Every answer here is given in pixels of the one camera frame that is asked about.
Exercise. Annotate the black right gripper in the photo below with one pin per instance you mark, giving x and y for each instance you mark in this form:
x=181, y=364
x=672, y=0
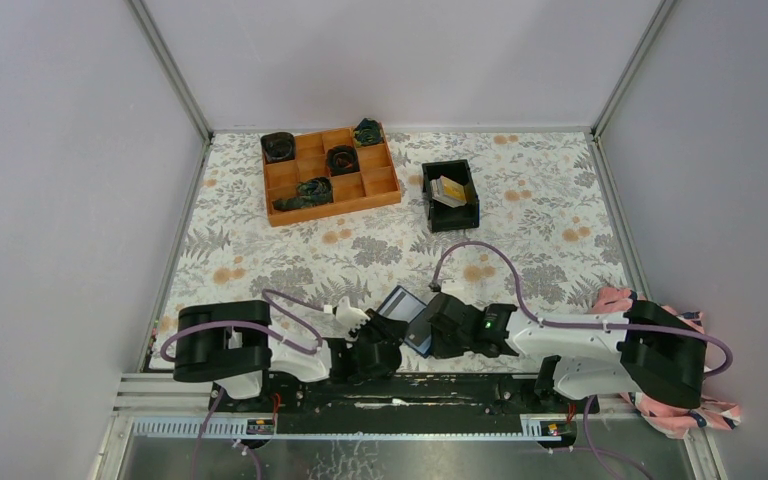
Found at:
x=440, y=350

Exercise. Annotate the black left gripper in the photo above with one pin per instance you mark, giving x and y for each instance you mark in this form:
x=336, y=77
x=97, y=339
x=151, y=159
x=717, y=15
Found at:
x=382, y=330

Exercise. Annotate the blue leather card holder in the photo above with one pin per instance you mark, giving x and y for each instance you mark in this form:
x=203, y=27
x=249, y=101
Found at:
x=403, y=306

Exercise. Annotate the black plastic card bin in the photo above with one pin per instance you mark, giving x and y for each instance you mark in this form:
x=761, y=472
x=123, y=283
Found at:
x=441, y=218

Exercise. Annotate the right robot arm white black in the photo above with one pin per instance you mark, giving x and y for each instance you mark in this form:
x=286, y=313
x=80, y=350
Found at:
x=644, y=349

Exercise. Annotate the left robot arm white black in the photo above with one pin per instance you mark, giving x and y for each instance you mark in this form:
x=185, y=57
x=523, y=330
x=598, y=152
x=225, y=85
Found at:
x=236, y=345

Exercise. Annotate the stack of cards in bin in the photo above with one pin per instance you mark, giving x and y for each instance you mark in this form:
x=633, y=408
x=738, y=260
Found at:
x=448, y=192

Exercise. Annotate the floral table mat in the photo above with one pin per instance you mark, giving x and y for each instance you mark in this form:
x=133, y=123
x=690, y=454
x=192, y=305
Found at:
x=544, y=234

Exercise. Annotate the pink patterned cloth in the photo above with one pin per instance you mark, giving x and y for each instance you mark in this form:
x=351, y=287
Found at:
x=675, y=423

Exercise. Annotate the orange wooden compartment tray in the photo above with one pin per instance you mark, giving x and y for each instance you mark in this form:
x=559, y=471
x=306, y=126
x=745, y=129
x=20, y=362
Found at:
x=375, y=185

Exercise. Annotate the green rolled belt front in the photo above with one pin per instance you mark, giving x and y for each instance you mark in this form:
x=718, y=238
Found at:
x=308, y=194

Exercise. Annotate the black rolled belt centre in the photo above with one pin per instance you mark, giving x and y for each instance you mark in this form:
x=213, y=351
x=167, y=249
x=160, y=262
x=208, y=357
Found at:
x=342, y=160

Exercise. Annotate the green rolled belt top-right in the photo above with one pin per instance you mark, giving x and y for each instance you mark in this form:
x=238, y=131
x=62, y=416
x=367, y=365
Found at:
x=368, y=132

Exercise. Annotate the black rolled belt top-left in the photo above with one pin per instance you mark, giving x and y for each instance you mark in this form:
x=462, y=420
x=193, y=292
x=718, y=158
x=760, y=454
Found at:
x=278, y=147

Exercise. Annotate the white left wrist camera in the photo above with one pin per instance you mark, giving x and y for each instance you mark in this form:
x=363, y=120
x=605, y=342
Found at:
x=347, y=315

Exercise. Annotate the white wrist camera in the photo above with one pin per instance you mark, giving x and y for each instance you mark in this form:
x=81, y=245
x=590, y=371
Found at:
x=347, y=315
x=451, y=287

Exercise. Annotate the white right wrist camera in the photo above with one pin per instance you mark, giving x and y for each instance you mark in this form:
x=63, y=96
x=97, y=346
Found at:
x=451, y=287

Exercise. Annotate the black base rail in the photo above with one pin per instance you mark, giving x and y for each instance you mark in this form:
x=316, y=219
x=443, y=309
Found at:
x=407, y=403

